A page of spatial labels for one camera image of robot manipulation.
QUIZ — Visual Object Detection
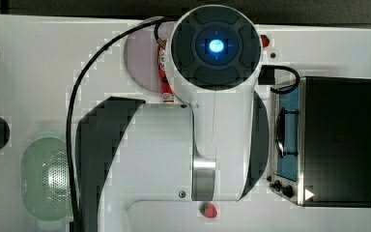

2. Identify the red felt ketchup bottle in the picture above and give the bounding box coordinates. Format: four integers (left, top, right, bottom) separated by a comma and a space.
157, 44, 174, 103

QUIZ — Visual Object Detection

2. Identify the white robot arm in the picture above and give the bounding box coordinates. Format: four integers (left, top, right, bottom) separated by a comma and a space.
74, 5, 270, 232

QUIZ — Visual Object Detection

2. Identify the grey round plate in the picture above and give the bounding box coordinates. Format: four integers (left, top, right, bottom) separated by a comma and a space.
124, 29, 162, 95

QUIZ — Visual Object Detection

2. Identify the red toy strawberry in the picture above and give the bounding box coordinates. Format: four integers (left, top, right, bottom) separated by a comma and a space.
200, 202, 217, 218
261, 35, 271, 47

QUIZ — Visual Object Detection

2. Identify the black toaster oven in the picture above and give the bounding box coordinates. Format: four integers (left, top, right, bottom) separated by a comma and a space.
268, 76, 371, 208

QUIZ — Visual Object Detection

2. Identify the green perforated oval basket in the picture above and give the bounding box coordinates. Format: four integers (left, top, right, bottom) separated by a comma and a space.
21, 137, 71, 221

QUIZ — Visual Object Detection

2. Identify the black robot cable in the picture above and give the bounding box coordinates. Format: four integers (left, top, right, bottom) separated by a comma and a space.
65, 16, 168, 232

